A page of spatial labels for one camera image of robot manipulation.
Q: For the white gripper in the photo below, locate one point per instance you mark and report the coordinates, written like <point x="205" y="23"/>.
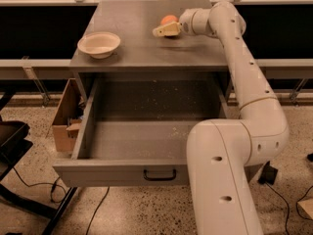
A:
<point x="187" y="23"/>

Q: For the orange fruit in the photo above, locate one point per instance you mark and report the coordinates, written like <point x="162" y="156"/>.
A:
<point x="168" y="19"/>

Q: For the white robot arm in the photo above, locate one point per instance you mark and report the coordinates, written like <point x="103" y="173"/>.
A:
<point x="219" y="150"/>

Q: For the grey open drawer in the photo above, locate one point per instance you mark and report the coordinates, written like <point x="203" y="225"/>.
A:
<point x="130" y="126"/>

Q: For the grey cabinet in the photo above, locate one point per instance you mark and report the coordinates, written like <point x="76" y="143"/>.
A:
<point x="133" y="21"/>

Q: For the white paper bowl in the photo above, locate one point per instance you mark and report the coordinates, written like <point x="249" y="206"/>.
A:
<point x="98" y="45"/>

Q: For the cardboard box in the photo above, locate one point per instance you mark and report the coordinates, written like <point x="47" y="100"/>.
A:
<point x="68" y="116"/>

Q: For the black power adapter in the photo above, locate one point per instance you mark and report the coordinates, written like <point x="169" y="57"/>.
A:
<point x="268" y="174"/>

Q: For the grey rail barrier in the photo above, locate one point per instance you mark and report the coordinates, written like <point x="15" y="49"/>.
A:
<point x="46" y="68"/>

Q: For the black drawer handle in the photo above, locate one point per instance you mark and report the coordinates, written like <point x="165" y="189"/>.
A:
<point x="159" y="175"/>

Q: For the black stand frame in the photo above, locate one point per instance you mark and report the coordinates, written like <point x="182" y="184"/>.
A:
<point x="33" y="176"/>

